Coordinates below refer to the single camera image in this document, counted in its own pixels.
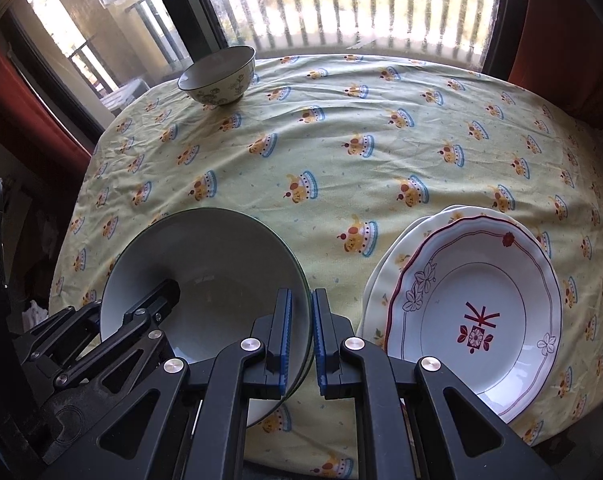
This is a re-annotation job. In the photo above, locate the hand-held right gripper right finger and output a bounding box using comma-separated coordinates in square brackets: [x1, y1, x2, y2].
[312, 288, 557, 480]

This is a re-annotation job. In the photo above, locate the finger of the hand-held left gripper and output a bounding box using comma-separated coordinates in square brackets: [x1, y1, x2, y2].
[18, 305, 104, 361]
[54, 279, 181, 388]

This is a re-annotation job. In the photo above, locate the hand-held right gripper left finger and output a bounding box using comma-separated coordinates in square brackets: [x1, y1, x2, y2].
[41, 287, 293, 480]

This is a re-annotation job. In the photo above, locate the beaded yellow flower plate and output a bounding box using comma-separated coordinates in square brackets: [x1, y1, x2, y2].
[364, 205, 555, 351]

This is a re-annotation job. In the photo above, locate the red patterned white plate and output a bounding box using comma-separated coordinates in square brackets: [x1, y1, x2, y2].
[384, 215, 565, 423]

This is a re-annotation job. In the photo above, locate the yellow printed tablecloth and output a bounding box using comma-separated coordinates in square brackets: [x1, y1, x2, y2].
[48, 52, 603, 480]

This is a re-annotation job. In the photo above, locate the red curtain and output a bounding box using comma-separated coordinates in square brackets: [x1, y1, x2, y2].
[0, 35, 92, 171]
[506, 0, 603, 126]

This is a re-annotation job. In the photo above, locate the dark balcony railing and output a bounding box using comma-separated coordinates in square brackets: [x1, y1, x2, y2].
[66, 0, 192, 96]

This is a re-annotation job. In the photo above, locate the white balcony railing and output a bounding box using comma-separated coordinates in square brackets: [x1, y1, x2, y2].
[196, 0, 505, 61]

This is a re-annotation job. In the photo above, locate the dark window frame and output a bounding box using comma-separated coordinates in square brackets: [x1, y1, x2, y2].
[0, 0, 527, 151]

